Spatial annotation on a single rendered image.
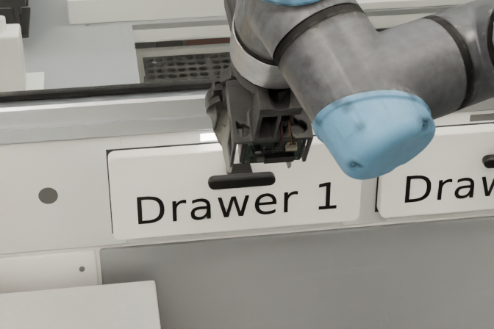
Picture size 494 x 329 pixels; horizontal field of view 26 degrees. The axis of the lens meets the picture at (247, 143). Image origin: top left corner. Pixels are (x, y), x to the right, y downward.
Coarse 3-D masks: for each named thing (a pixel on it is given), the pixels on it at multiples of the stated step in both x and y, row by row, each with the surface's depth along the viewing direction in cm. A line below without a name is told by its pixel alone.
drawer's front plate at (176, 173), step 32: (128, 160) 119; (160, 160) 119; (192, 160) 120; (224, 160) 120; (320, 160) 122; (128, 192) 121; (160, 192) 121; (192, 192) 122; (224, 192) 122; (256, 192) 123; (288, 192) 124; (320, 192) 124; (352, 192) 125; (128, 224) 123; (160, 224) 123; (192, 224) 124; (224, 224) 125; (256, 224) 125; (288, 224) 126
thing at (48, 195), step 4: (44, 188) 121; (48, 188) 121; (52, 188) 121; (40, 192) 121; (44, 192) 121; (48, 192) 121; (52, 192) 121; (56, 192) 121; (40, 196) 121; (44, 196) 121; (48, 196) 121; (52, 196) 121; (56, 196) 121; (40, 200) 121; (44, 200) 122; (48, 200) 122; (52, 200) 122
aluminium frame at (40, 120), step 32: (0, 96) 116; (32, 96) 117; (64, 96) 117; (96, 96) 118; (128, 96) 118; (160, 96) 118; (192, 96) 118; (0, 128) 117; (32, 128) 117; (64, 128) 117; (96, 128) 118; (128, 128) 118; (160, 128) 119; (192, 128) 119
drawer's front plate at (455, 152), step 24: (432, 144) 123; (456, 144) 124; (480, 144) 124; (408, 168) 125; (432, 168) 125; (456, 168) 125; (480, 168) 126; (384, 192) 126; (432, 192) 127; (480, 192) 128; (384, 216) 127
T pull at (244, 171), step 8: (232, 168) 120; (240, 168) 120; (248, 168) 120; (216, 176) 118; (224, 176) 118; (232, 176) 118; (240, 176) 118; (248, 176) 118; (256, 176) 118; (264, 176) 118; (272, 176) 118; (208, 184) 118; (216, 184) 118; (224, 184) 118; (232, 184) 118; (240, 184) 118; (248, 184) 118; (256, 184) 118; (264, 184) 118; (272, 184) 119
